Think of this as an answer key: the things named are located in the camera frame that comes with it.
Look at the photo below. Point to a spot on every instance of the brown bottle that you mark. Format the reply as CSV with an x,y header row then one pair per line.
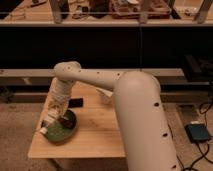
x,y
66,123

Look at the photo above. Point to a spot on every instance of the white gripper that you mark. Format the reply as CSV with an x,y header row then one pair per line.
x,y
51,116

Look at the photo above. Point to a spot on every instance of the background workbench shelf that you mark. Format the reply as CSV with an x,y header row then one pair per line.
x,y
107,13

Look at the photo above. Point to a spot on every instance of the black rectangular block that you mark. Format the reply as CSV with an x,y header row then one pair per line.
x,y
76,102

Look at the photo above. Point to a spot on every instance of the wooden table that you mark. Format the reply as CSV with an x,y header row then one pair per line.
x,y
96,135

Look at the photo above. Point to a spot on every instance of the blue foot pedal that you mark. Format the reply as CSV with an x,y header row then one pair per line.
x,y
197,133

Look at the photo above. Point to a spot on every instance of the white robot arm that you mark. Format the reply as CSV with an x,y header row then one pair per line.
x,y
140,115

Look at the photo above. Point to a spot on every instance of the green ceramic bowl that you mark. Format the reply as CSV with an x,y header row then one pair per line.
x,y
57,132

